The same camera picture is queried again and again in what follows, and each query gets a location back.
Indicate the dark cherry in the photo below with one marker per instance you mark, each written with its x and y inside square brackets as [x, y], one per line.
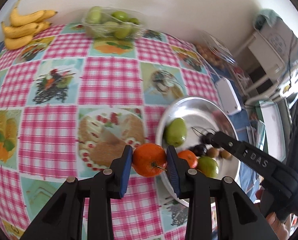
[208, 138]

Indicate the round metal bowl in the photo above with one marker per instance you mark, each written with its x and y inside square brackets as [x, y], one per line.
[201, 112]

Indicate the pale printed carton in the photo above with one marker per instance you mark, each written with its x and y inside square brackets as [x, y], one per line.
[283, 40]

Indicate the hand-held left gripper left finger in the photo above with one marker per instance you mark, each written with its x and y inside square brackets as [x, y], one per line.
[127, 175]

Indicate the clear box of longans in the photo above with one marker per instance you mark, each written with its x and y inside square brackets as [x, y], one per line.
[215, 52]

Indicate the person's right hand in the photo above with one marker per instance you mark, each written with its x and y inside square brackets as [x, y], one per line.
[277, 230]

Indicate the orange tangerine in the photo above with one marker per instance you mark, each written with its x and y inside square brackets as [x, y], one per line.
[149, 160]
[188, 158]

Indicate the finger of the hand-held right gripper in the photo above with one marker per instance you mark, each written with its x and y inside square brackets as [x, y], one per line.
[226, 142]

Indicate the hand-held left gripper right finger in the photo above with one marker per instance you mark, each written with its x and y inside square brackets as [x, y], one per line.
[172, 175]

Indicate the pink checked printed tablecloth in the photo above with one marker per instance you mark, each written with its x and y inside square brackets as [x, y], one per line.
[109, 80]

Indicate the dark plum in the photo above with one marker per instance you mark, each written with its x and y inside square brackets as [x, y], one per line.
[200, 149]

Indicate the white plastic box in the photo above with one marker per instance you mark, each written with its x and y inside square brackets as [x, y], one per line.
[227, 97]

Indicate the yellow banana bunch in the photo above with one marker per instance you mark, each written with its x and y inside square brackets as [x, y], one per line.
[21, 30]

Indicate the brown longan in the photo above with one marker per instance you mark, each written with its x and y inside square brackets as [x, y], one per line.
[225, 154]
[212, 152]

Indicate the green-edged white board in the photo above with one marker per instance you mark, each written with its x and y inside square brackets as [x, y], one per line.
[271, 120]

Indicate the smartphone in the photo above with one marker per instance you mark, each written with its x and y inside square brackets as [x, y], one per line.
[256, 135]

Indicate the clear pack of green jujubes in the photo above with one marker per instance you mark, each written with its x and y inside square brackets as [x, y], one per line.
[112, 22]

